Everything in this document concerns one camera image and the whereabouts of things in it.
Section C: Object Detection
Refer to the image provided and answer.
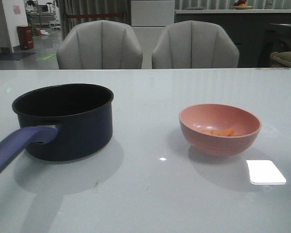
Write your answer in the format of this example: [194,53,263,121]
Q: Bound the orange ham pieces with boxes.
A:
[201,128,242,137]

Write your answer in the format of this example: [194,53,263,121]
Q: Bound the red bin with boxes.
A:
[16,25,34,50]

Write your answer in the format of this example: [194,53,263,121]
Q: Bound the red barrier belt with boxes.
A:
[66,12,126,18]

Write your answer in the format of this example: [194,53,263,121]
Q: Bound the dark blue saucepan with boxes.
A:
[0,83,113,173]

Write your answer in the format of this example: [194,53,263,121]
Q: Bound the grey upholstered chair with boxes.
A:
[152,20,240,69]
[56,20,143,69]

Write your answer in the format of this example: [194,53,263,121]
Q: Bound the pink bowl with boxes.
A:
[179,103,261,156]

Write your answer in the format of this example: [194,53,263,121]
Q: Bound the right grey upholstered chair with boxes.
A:
[152,20,240,69]

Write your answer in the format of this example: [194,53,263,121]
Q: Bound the left grey upholstered chair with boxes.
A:
[56,20,143,69]

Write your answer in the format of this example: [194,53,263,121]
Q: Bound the beige cushion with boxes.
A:
[270,51,291,68]

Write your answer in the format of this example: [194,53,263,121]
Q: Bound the dark counter with white top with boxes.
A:
[175,9,291,67]

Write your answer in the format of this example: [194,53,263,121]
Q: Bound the white cabinet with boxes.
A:
[130,0,175,69]

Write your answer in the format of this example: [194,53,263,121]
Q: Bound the fruit plate on counter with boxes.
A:
[232,0,253,10]

